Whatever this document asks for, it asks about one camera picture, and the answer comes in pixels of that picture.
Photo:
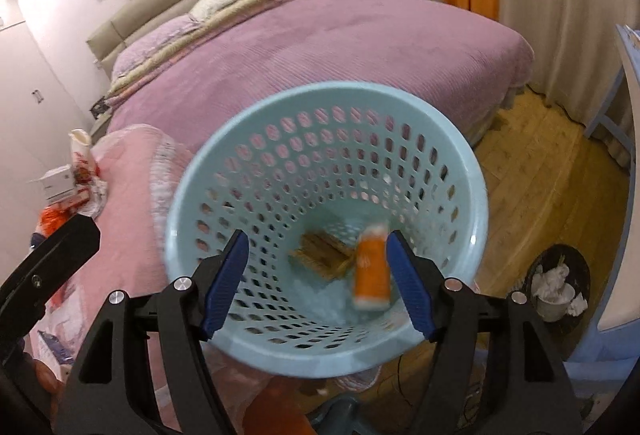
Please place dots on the small photo frame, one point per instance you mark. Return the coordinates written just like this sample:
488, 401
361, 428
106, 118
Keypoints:
98, 108

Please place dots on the purple bedspread bed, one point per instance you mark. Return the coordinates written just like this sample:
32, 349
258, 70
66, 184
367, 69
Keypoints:
462, 63

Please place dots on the white tea box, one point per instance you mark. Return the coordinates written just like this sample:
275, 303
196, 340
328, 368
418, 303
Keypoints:
58, 184

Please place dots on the purple pillow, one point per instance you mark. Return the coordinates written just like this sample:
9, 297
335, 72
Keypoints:
144, 48

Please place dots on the white noodle cup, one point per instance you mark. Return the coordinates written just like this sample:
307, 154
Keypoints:
83, 162

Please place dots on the beige nightstand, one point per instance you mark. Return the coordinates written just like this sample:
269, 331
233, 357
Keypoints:
99, 128

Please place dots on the polka dot paper wrapper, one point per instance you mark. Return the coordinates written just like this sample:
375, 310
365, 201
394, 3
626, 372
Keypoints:
98, 193

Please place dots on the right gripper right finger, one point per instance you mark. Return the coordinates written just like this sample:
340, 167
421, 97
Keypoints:
526, 388

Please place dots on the black waste bin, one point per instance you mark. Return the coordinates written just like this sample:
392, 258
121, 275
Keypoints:
558, 283

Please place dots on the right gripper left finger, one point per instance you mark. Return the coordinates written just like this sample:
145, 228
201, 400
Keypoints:
110, 389

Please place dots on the orange plastic bag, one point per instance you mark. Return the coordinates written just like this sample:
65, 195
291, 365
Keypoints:
51, 219

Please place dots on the white wardrobe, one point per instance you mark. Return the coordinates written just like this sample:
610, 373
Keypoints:
36, 115

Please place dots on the light blue plastic basket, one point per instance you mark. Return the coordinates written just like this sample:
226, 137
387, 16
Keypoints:
336, 158

